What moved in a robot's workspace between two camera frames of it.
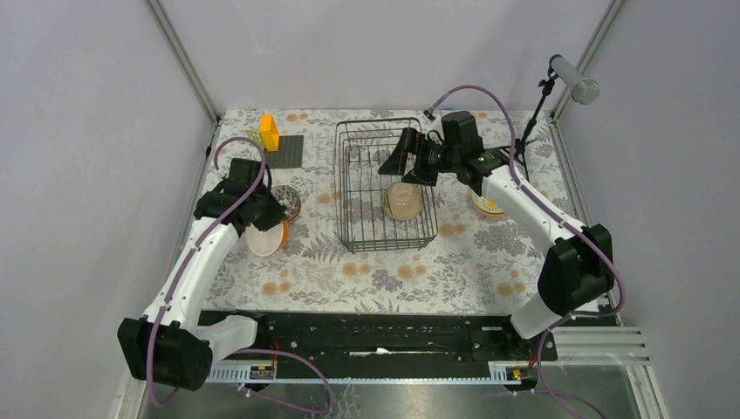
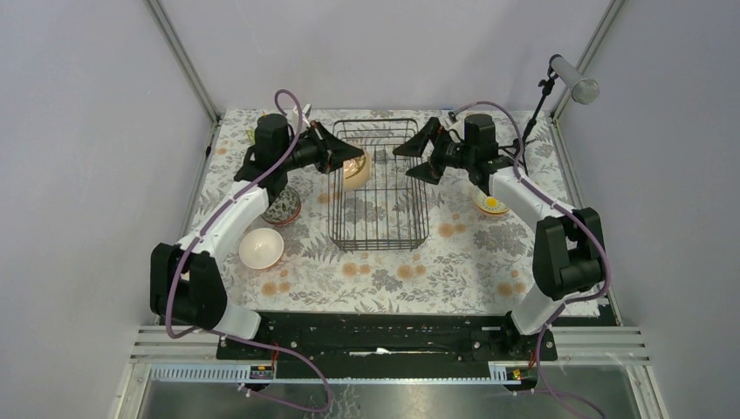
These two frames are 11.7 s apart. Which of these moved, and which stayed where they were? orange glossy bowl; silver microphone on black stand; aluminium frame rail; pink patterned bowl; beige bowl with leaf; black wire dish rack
Moved: beige bowl with leaf; orange glossy bowl
Stayed: black wire dish rack; pink patterned bowl; silver microphone on black stand; aluminium frame rail
